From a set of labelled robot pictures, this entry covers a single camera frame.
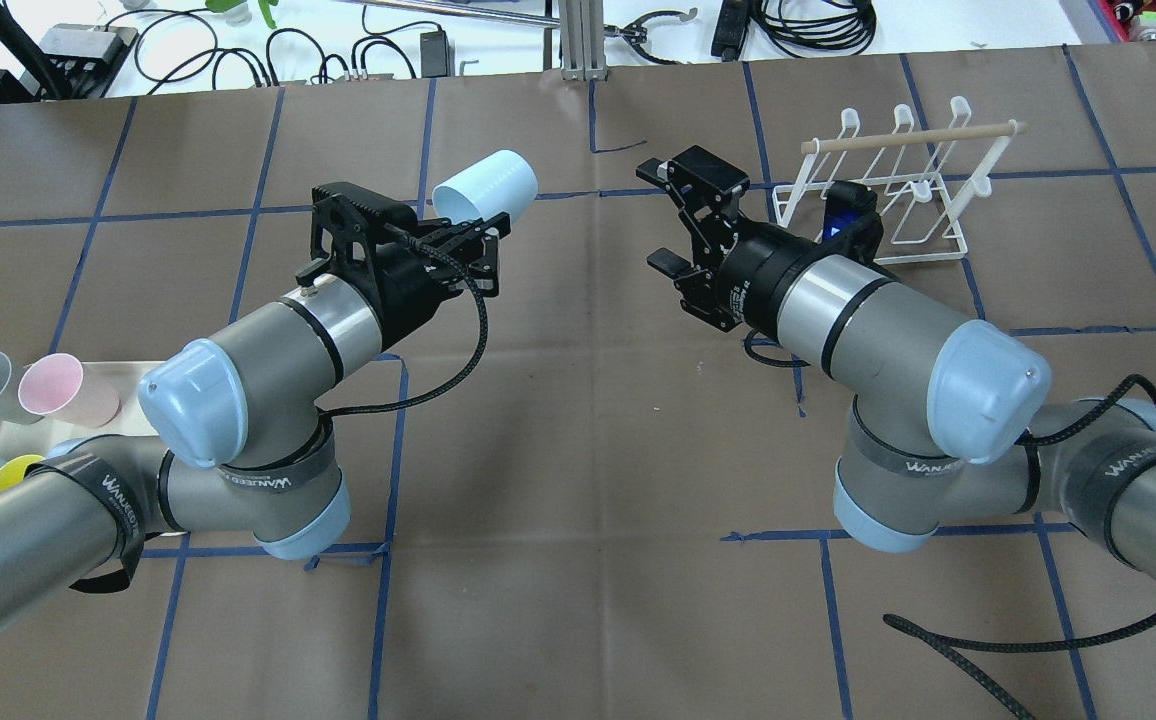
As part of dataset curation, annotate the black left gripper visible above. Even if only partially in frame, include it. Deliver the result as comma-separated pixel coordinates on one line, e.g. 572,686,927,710
296,181,511,341

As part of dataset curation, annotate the black braided cable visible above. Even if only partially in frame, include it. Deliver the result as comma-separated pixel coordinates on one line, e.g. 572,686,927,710
743,335,1156,720
318,225,491,418

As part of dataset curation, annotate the pink cup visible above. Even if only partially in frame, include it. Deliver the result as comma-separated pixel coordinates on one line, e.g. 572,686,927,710
17,354,123,428

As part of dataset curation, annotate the white wire cup rack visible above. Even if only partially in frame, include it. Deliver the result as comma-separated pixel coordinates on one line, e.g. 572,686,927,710
771,96,1029,265

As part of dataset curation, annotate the green handled reacher grabber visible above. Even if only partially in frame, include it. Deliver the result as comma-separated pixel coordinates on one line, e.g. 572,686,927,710
200,1,698,40

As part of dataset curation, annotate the black power adapter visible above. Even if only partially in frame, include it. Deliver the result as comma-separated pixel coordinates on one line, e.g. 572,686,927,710
418,29,454,77

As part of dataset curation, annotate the yellow cup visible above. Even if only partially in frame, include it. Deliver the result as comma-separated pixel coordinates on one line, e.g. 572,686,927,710
0,454,44,493

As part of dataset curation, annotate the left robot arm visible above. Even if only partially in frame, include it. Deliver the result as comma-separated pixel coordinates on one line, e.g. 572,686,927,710
0,181,528,633

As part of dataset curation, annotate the black braided right cable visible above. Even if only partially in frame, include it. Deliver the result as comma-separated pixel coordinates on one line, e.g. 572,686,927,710
743,335,1156,720

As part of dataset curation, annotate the light blue cup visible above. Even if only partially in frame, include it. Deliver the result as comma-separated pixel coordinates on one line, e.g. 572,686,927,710
432,149,540,225

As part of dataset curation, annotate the cream plastic tray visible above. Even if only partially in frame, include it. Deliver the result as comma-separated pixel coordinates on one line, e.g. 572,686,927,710
0,351,161,460

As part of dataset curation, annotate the black braided left cable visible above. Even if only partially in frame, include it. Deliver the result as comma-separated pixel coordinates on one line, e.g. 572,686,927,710
318,225,491,418

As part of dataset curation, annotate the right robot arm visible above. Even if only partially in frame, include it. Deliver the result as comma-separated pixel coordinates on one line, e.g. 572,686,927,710
637,146,1156,580

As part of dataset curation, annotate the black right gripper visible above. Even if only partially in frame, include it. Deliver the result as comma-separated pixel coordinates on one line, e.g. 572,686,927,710
636,146,824,336

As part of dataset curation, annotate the aluminium frame post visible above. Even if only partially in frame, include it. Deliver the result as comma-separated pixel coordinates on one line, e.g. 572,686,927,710
556,0,607,81

